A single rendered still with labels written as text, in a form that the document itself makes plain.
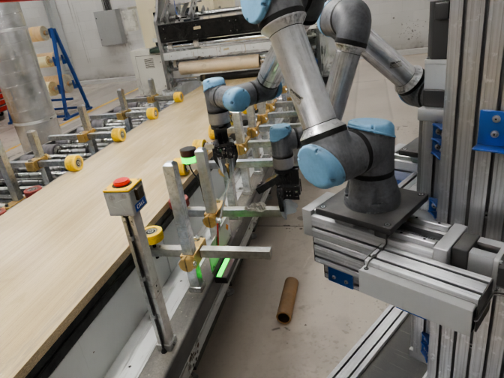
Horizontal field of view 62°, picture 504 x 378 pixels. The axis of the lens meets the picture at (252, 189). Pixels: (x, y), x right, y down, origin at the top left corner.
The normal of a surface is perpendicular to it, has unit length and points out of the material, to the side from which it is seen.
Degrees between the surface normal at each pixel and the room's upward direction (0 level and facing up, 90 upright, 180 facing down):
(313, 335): 0
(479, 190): 90
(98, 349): 90
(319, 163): 97
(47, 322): 0
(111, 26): 90
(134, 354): 0
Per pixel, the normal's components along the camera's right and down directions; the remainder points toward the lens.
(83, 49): -0.23, 0.43
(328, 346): -0.13, -0.90
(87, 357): 0.97, -0.02
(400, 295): -0.68, 0.38
